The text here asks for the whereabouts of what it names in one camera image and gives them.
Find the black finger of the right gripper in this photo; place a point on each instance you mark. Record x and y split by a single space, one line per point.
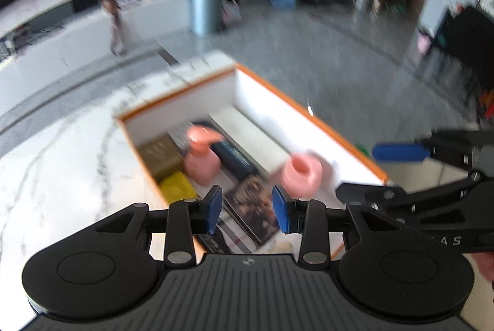
400 152

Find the gold brown small box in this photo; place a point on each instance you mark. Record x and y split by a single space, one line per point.
162 157

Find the illustrated card box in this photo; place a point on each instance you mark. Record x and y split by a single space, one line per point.
250 204

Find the yellow item in box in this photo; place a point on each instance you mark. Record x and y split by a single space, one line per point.
177 187

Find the small woven basket bag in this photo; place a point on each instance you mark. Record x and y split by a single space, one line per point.
230 12

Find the white marble tv console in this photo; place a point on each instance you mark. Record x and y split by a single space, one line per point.
82 42

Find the pink pump dispenser bottle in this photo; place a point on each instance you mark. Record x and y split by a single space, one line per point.
201 163

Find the pink cylindrical cup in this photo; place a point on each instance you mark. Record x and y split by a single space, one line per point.
301 175

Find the brown camera with strap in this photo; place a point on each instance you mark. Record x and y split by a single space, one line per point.
117 43

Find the orange cardboard storage box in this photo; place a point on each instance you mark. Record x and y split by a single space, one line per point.
264 125

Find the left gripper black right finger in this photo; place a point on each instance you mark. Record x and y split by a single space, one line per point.
307 218

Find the grey metal trash can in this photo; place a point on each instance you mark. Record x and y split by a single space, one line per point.
206 17

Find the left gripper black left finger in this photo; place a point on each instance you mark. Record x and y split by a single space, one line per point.
186 218

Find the plaid black zip case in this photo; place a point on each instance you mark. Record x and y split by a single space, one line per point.
231 158

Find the person's right hand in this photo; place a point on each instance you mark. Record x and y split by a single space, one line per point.
485 263

